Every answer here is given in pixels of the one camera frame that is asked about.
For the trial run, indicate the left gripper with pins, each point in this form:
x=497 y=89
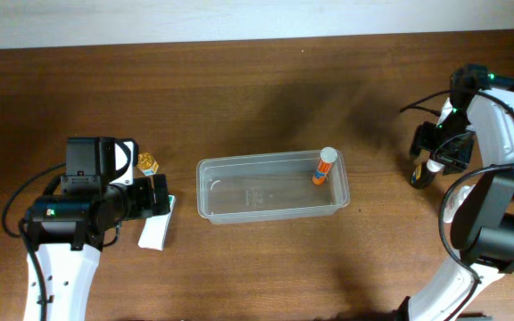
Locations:
x=160 y=193

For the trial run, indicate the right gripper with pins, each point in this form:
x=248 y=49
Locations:
x=450 y=154

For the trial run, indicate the dark bottle white cap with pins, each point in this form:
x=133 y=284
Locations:
x=424 y=174

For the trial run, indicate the white spray bottle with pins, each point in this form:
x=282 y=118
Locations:
x=454 y=201

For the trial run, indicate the orange tube white cap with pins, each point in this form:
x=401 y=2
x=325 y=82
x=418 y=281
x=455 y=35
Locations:
x=327 y=158

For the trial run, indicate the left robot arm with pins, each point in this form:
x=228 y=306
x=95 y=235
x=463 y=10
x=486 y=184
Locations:
x=64 y=229

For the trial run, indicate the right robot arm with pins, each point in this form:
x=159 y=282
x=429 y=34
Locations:
x=480 y=240

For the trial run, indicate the clear plastic container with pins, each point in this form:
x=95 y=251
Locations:
x=270 y=186

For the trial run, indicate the gold lid small jar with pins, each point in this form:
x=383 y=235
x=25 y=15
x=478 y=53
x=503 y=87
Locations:
x=147 y=164

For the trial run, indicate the white green medicine box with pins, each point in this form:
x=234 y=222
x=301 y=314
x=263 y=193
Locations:
x=155 y=230

